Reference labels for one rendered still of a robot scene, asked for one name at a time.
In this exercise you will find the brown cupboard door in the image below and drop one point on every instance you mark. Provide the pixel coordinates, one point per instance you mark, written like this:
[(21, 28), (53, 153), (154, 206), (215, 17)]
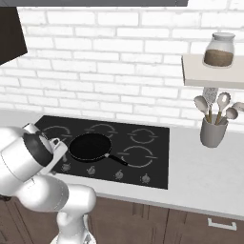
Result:
[(117, 222), (22, 222)]

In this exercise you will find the grey hob knob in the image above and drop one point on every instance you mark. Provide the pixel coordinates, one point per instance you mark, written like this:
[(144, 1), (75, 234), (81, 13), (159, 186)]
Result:
[(91, 171), (146, 178), (66, 166), (119, 174)]

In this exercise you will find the brown drawer front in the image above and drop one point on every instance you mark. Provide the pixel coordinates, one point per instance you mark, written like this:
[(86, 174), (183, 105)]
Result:
[(190, 230)]

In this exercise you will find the black hob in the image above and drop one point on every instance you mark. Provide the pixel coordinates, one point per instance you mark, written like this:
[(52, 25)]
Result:
[(152, 171)]

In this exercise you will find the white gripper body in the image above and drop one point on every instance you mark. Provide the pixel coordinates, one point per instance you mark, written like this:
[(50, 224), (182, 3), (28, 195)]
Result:
[(58, 151)]

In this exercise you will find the dark wall cupboard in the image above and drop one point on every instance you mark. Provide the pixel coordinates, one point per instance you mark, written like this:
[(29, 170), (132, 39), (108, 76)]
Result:
[(11, 35)]

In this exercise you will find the grey speckled spatula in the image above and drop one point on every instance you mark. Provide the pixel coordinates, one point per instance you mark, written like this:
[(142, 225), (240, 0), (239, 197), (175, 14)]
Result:
[(210, 93)]

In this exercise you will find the small pale spoon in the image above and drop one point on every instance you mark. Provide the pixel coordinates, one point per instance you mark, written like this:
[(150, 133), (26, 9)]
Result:
[(231, 113)]

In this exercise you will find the beige wall shelf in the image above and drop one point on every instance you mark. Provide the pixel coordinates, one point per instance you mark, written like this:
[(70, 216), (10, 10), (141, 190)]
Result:
[(209, 76)]

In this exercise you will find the grey utensil pot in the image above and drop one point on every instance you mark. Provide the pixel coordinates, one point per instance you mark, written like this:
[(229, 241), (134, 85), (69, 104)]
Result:
[(213, 135)]

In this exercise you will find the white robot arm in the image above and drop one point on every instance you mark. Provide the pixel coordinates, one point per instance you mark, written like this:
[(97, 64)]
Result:
[(35, 190)]

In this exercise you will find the black frying pan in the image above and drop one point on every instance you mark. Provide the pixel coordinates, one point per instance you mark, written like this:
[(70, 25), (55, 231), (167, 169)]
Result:
[(90, 147)]

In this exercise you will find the grey range hood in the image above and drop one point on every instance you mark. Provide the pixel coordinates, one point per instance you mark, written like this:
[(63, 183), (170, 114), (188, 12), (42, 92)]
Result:
[(95, 2)]

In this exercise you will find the pale slotted spoon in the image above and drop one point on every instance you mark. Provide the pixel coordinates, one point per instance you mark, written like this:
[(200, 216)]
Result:
[(223, 100)]

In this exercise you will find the glass jar with brown contents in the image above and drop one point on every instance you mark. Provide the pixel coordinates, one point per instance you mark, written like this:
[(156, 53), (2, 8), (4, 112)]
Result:
[(219, 55)]

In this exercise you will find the pale utensil head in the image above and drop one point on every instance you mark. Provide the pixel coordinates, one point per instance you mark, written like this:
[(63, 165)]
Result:
[(239, 106)]

